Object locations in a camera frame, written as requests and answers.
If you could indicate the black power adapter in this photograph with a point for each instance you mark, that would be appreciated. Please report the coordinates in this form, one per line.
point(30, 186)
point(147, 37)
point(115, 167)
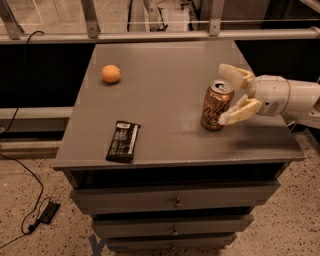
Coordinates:
point(48, 213)

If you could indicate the grey drawer cabinet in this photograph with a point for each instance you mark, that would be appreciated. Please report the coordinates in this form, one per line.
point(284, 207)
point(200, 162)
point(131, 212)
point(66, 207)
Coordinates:
point(162, 88)

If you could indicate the top grey drawer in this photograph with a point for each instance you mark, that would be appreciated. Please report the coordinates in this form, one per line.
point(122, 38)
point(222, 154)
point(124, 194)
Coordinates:
point(173, 197)

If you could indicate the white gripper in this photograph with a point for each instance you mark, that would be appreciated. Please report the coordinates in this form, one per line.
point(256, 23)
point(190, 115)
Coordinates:
point(271, 93)

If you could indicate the grey drawer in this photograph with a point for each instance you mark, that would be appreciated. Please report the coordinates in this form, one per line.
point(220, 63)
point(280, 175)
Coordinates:
point(171, 242)
point(173, 197)
point(172, 226)

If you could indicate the orange soda can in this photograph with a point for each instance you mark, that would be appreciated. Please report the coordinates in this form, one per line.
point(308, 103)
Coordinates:
point(216, 101)

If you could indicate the bottom grey drawer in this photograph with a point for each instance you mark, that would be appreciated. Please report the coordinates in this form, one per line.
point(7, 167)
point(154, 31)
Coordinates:
point(171, 242)

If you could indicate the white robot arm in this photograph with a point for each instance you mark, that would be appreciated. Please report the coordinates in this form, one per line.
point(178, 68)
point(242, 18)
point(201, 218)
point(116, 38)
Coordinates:
point(303, 103)

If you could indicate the orange fruit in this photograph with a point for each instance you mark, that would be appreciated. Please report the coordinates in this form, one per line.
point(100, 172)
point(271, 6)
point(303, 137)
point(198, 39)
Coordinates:
point(111, 74)

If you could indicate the middle grey drawer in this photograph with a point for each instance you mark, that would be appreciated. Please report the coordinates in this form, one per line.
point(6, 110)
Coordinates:
point(172, 226)

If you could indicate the grey metal railing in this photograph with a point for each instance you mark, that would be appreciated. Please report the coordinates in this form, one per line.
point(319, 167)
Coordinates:
point(108, 21)

